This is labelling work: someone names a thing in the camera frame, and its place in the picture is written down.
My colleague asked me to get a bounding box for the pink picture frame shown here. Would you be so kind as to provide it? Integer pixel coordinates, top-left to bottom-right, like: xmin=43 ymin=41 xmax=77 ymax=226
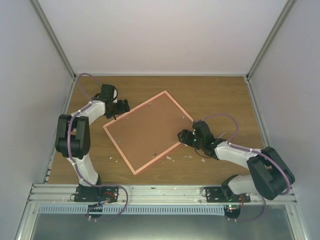
xmin=103 ymin=90 xmax=194 ymax=175

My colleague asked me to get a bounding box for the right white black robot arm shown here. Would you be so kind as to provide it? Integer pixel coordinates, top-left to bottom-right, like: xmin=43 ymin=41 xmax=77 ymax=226
xmin=177 ymin=121 xmax=296 ymax=203

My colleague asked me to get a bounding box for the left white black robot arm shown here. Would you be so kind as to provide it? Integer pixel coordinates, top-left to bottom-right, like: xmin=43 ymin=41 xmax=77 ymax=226
xmin=55 ymin=84 xmax=130 ymax=202

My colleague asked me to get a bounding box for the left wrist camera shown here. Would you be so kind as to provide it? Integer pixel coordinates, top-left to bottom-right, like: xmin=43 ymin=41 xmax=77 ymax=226
xmin=112 ymin=88 xmax=119 ymax=101

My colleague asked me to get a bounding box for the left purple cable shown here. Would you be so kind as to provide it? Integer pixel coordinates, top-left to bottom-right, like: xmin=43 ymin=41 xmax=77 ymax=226
xmin=66 ymin=72 xmax=103 ymax=183

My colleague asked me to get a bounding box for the purple cable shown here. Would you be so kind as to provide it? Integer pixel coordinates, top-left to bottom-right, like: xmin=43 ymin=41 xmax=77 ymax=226
xmin=66 ymin=72 xmax=103 ymax=183
xmin=202 ymin=113 xmax=294 ymax=196

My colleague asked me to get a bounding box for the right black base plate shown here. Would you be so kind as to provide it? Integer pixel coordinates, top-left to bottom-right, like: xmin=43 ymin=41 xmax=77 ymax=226
xmin=201 ymin=186 xmax=251 ymax=204

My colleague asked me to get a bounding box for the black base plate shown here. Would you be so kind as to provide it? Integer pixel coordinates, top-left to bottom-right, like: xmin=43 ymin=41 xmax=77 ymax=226
xmin=70 ymin=184 xmax=119 ymax=205
xmin=201 ymin=186 xmax=251 ymax=204

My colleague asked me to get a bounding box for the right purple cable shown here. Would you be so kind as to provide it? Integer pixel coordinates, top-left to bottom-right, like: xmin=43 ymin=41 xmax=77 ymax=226
xmin=202 ymin=113 xmax=294 ymax=196

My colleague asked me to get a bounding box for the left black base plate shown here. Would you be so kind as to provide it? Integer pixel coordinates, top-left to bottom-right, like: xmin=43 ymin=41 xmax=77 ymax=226
xmin=70 ymin=184 xmax=119 ymax=205

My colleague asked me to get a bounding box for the grey slotted cable duct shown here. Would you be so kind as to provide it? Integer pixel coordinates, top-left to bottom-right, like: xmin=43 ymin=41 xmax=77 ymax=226
xmin=38 ymin=204 xmax=225 ymax=216

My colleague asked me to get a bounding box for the aluminium mounting rail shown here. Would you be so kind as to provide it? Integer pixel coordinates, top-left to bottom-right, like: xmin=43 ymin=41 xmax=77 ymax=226
xmin=27 ymin=183 xmax=297 ymax=206

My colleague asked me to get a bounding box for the left vertical aluminium post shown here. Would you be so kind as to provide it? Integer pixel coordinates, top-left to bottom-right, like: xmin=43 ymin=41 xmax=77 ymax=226
xmin=29 ymin=0 xmax=76 ymax=81

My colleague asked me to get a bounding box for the vertical aluminium post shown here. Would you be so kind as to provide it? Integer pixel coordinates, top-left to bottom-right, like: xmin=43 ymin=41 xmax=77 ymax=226
xmin=29 ymin=0 xmax=76 ymax=81
xmin=245 ymin=0 xmax=297 ymax=81

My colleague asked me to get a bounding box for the right vertical aluminium post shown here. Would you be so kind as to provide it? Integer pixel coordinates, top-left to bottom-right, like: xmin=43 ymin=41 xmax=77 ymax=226
xmin=245 ymin=0 xmax=297 ymax=81

